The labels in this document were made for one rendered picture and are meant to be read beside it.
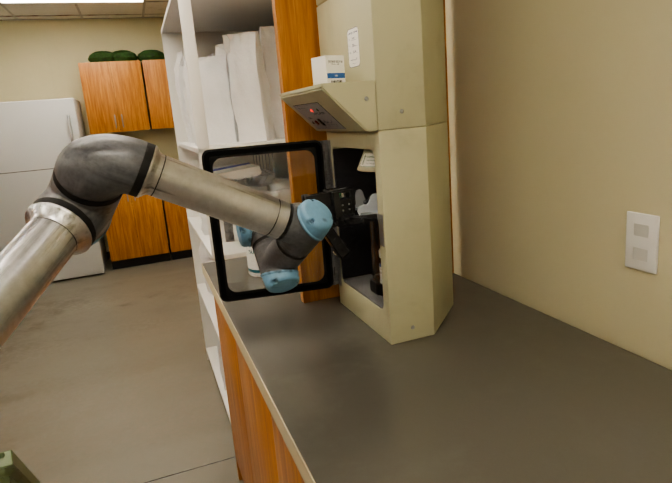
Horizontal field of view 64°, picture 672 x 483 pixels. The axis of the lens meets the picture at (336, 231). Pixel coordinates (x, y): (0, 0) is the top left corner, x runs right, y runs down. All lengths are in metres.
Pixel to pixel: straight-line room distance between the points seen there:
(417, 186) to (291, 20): 0.56
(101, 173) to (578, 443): 0.85
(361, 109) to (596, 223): 0.56
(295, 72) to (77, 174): 0.68
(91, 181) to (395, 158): 0.58
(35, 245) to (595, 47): 1.10
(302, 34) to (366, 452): 1.01
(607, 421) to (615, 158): 0.52
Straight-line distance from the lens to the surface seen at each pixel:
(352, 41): 1.21
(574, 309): 1.37
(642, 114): 1.18
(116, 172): 0.94
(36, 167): 5.96
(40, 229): 0.97
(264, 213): 0.99
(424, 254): 1.19
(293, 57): 1.44
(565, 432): 0.96
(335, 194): 1.19
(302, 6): 1.47
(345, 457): 0.88
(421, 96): 1.15
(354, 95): 1.09
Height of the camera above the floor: 1.45
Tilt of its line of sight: 12 degrees down
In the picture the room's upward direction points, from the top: 5 degrees counter-clockwise
